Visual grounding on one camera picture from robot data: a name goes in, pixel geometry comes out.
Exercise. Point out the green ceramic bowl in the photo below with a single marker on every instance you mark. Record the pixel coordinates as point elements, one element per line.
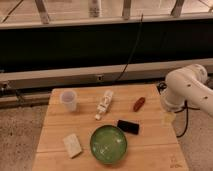
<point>108,144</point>

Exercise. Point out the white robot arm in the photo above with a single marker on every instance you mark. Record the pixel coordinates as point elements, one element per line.
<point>187,84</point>

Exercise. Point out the white plastic bottle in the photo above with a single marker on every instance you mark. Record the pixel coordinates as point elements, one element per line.
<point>104,104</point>

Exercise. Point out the red-brown oblong object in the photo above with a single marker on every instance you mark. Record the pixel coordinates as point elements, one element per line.
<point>138,104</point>

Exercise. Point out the clear plastic cup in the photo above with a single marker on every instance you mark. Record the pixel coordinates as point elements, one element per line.
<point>69,100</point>

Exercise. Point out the black rectangular box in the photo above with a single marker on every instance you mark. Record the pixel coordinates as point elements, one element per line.
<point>128,127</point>

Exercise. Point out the white sponge block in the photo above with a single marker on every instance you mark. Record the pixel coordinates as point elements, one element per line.
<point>72,145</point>

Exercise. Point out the metal window frame rail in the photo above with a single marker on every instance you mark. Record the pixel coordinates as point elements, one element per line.
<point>92,75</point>

